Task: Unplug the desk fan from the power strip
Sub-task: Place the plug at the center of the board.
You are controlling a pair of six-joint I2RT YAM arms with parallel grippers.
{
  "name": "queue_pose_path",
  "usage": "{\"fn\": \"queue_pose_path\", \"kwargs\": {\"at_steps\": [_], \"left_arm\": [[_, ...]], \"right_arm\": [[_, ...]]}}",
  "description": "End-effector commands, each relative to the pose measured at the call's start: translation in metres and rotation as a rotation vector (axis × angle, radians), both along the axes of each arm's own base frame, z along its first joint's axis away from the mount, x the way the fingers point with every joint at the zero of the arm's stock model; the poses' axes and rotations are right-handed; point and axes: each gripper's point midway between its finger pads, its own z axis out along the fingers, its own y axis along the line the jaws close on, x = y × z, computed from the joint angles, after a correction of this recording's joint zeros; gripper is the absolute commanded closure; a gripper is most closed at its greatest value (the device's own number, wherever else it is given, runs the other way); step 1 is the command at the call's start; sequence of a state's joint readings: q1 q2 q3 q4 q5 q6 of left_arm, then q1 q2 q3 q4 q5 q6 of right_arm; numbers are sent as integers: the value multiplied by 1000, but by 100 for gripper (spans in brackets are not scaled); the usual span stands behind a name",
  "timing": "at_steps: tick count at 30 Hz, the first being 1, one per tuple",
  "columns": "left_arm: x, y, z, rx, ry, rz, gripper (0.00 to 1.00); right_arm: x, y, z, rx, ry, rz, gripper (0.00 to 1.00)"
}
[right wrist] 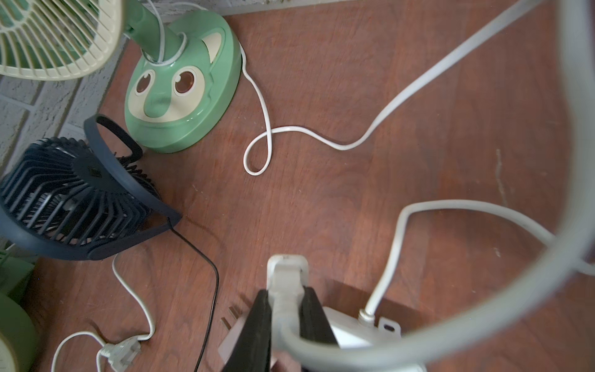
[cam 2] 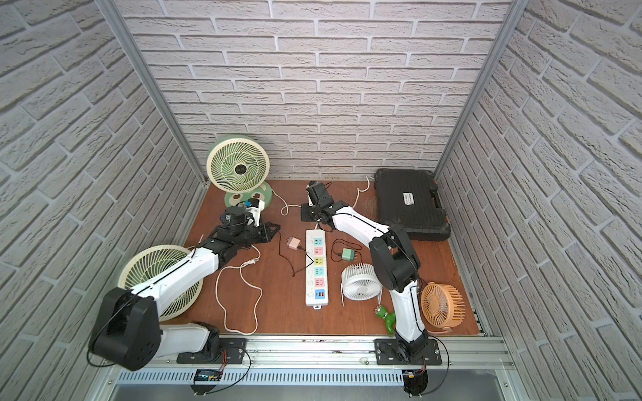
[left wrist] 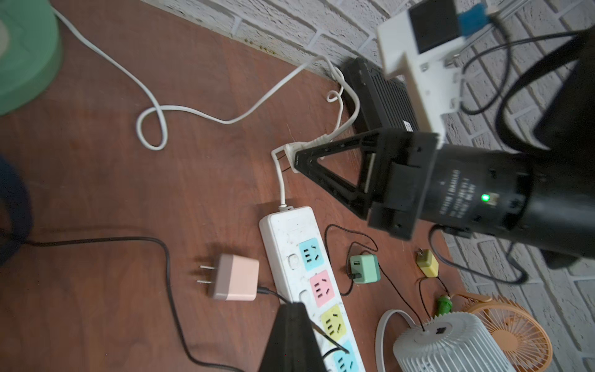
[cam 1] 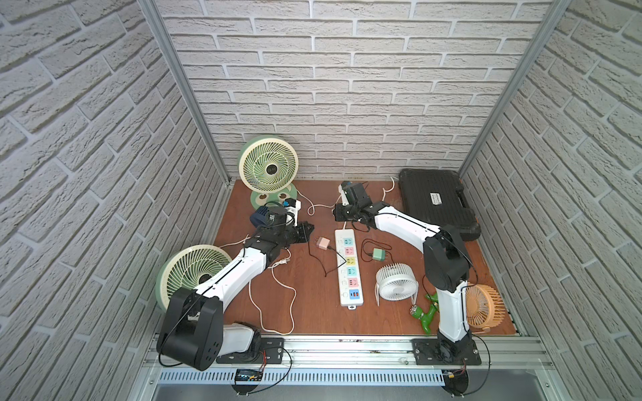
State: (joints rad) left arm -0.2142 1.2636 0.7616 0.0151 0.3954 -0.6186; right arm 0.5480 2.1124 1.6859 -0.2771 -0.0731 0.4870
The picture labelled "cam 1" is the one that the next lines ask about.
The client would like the black tool case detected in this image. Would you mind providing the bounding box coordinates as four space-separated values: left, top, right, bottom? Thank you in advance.
399 168 482 242

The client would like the green fan at left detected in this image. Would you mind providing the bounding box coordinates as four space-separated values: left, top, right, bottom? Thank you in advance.
155 244 232 312

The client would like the aluminium front rail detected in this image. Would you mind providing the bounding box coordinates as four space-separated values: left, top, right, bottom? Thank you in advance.
142 332 558 372

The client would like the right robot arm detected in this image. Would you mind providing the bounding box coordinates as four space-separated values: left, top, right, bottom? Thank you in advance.
333 181 474 359

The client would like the pink USB charger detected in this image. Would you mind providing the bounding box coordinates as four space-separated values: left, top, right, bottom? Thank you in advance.
316 237 330 250

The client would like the white power strip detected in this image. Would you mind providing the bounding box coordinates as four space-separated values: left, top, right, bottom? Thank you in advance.
334 229 364 310

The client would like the green fan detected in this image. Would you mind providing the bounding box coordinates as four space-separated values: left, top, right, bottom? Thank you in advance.
237 135 299 210
155 244 232 312

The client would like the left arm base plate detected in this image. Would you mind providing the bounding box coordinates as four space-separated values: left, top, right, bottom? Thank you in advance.
216 337 285 365

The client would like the white small desk fan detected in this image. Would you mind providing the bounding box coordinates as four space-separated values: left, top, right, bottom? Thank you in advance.
374 263 419 305

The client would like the green USB charger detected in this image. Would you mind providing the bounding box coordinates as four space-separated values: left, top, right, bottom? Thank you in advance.
371 248 387 262

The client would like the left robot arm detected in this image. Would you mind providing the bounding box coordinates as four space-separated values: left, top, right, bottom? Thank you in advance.
156 198 314 371

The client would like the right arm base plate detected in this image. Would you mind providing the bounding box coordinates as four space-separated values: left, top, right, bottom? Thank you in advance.
411 338 482 366

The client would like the white power cable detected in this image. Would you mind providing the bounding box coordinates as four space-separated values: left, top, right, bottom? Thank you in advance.
247 249 298 336

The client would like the navy blue small fan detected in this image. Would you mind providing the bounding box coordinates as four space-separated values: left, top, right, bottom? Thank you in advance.
250 206 272 228

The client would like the green fan at back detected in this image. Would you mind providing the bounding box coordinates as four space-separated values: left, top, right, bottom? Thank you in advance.
237 135 299 210

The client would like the orange small fan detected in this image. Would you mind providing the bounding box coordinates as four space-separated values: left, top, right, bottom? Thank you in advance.
466 284 508 332

